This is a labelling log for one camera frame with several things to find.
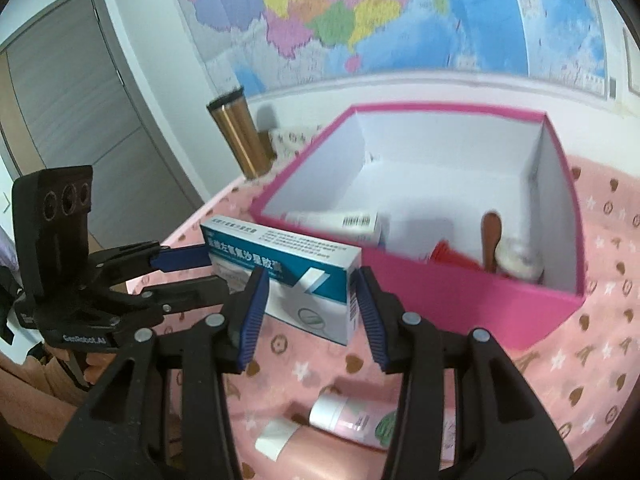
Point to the pink cardboard box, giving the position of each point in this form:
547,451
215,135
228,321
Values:
450,300

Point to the brown slotted spatula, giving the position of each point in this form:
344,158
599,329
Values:
491,240

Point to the blue and white medicine box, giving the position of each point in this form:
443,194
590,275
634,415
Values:
300,280

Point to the grey door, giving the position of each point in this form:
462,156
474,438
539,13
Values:
100,110

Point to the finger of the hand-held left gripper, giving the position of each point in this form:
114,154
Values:
185,257
200,290

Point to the white patterned cloth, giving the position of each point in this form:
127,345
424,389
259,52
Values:
290,140

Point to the pink printed tablecloth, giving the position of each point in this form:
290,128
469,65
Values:
575,385

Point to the white wall socket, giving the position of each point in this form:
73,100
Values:
632,60

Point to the gold thermos flask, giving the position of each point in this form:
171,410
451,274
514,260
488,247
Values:
240,135

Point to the white tape roll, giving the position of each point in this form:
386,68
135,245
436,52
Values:
520,260

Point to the pink tube with green print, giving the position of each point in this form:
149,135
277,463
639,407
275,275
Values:
340,415

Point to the colourful wall map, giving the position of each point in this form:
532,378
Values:
400,10

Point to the large pink tube white cap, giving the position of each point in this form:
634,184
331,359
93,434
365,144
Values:
325,460

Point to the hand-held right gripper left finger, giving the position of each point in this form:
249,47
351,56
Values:
252,315

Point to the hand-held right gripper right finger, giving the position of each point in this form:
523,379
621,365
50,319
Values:
372,320

